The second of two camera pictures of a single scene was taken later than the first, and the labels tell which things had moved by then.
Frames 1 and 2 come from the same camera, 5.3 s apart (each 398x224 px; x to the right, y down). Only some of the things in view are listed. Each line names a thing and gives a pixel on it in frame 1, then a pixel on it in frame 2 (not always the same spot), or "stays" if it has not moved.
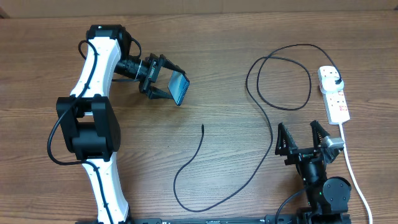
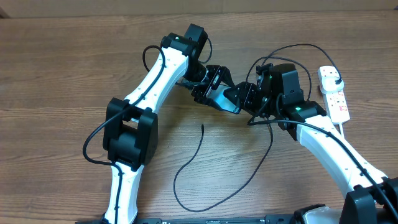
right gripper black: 298,154 → 239,89
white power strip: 335,102 stays
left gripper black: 145,86 → 201,93
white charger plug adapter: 329,84 stays
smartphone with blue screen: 178,85 → 216,93
